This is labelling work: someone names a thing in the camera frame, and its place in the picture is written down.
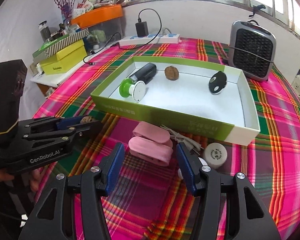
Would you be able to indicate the left hand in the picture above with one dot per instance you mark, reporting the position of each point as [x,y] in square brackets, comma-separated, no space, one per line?
[34,180]

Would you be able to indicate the dark glass jar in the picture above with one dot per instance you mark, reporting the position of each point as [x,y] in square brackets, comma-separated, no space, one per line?
[44,30]

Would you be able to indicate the orange lid plastic bin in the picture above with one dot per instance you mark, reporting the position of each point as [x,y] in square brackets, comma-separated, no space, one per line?
[102,22]

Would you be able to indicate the black power adapter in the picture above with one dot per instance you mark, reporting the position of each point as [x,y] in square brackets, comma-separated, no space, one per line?
[141,28]

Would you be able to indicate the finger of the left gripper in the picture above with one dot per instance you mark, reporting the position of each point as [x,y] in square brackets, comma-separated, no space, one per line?
[90,130]
[66,123]

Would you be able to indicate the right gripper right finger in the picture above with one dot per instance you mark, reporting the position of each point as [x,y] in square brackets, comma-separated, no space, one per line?
[246,216]

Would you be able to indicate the yellow cardboard box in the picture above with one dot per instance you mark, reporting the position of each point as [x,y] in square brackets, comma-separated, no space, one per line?
[65,59]

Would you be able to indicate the white suction hook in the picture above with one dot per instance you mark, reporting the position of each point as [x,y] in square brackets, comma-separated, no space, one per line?
[204,163]

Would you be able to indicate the white side shelf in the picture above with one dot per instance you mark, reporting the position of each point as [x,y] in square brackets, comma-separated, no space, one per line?
[55,80]

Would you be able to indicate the white power strip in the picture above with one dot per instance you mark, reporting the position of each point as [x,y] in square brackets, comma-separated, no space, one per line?
[150,39]

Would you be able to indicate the wrinkled brown walnut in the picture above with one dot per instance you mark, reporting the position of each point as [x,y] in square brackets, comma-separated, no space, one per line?
[171,73]

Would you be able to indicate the pink case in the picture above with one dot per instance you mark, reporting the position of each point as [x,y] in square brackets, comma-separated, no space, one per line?
[153,133]
[150,151]

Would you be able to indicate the green white cardboard box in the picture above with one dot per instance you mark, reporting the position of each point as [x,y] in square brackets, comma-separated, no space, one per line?
[185,104]

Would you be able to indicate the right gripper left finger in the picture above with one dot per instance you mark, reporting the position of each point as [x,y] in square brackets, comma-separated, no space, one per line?
[53,217]

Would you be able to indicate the plaid tablecloth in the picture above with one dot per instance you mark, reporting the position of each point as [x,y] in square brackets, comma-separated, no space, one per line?
[151,202]

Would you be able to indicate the white round cap container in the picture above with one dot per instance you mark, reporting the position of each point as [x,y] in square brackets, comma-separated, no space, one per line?
[215,155]

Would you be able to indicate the striped green lid box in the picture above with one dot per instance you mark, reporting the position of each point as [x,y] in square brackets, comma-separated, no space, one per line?
[53,47]

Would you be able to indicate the black bike light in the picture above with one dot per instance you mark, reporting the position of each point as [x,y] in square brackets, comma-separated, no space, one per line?
[145,74]

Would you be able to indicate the black window handle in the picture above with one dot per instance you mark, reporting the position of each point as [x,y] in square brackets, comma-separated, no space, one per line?
[257,8]

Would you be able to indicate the grey black fan heater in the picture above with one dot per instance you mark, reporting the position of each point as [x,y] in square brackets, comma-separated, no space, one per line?
[252,49]

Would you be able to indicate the green white spool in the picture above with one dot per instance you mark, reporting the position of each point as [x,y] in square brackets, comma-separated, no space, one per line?
[137,90]

